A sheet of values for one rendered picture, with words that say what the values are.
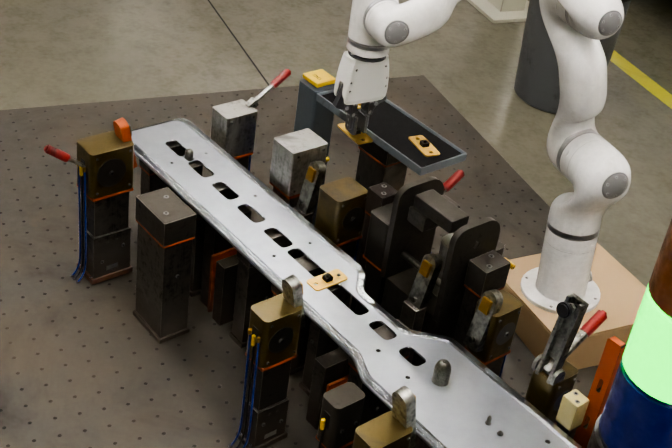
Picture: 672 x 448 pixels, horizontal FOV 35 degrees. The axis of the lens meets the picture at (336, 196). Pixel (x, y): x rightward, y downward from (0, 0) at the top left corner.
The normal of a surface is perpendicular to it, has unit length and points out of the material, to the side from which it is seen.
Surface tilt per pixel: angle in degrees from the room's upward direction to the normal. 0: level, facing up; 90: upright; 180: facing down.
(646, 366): 90
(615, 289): 4
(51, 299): 0
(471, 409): 0
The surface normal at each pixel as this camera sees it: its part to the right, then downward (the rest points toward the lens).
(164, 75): 0.12, -0.83
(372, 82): 0.52, 0.54
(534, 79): -0.74, 0.33
